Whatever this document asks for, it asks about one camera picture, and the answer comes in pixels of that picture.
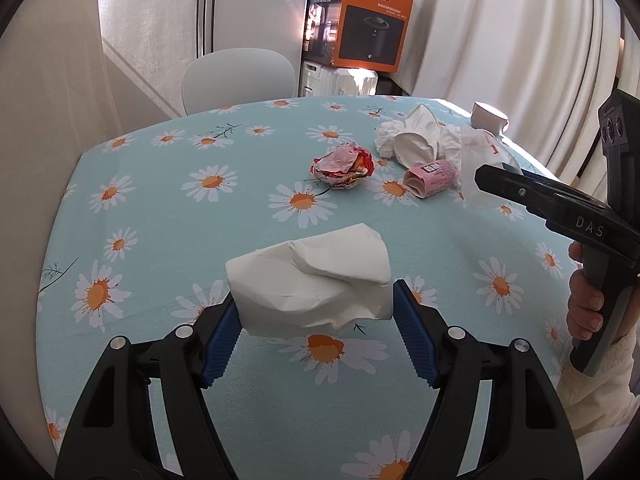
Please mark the white paper tissue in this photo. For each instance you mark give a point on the white paper tissue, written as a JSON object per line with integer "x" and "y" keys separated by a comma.
{"x": 310, "y": 280}

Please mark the white chair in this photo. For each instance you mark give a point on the white chair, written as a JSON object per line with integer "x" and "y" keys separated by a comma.
{"x": 235, "y": 77}

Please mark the white paper towel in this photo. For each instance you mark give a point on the white paper towel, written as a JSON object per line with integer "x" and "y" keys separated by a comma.
{"x": 417, "y": 145}

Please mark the clear plastic bag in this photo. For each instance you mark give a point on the clear plastic bag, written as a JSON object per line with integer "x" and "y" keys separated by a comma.
{"x": 477, "y": 152}

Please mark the red snack wrapper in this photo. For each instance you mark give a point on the red snack wrapper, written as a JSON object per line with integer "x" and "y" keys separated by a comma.
{"x": 342, "y": 167}

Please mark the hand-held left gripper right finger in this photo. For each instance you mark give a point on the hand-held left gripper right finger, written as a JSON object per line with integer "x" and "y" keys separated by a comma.
{"x": 415, "y": 340}

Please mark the person's right hand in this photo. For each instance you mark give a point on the person's right hand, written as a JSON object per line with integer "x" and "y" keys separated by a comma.
{"x": 582, "y": 305}

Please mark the pink packet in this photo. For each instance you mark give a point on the pink packet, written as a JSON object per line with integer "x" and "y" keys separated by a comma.
{"x": 432, "y": 177}

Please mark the white curtain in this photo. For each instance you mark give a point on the white curtain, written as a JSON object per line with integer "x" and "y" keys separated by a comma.
{"x": 500, "y": 35}

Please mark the white napkin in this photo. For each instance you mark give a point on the white napkin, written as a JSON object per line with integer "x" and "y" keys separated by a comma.
{"x": 387, "y": 137}

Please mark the white appliance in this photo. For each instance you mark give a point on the white appliance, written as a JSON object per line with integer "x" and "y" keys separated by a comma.
{"x": 340, "y": 80}

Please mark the daisy print tablecloth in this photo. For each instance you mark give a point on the daisy print tablecloth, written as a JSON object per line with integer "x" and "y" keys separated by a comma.
{"x": 200, "y": 240}

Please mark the white paper cup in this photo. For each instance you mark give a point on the white paper cup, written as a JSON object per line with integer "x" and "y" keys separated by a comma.
{"x": 487, "y": 116}

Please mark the orange cardboard appliance box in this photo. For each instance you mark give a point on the orange cardboard appliance box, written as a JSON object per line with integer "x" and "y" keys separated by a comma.
{"x": 372, "y": 25}

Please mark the white refrigerator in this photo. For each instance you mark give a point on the white refrigerator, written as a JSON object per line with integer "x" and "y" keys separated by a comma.
{"x": 160, "y": 20}

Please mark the person's right forearm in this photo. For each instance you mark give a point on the person's right forearm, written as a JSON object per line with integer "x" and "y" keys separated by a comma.
{"x": 600, "y": 395}

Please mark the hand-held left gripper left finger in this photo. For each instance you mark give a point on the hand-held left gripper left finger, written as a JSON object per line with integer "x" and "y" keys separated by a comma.
{"x": 220, "y": 345}

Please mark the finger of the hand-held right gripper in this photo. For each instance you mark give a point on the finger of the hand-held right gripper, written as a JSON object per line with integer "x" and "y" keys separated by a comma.
{"x": 575, "y": 191}
{"x": 515, "y": 190}

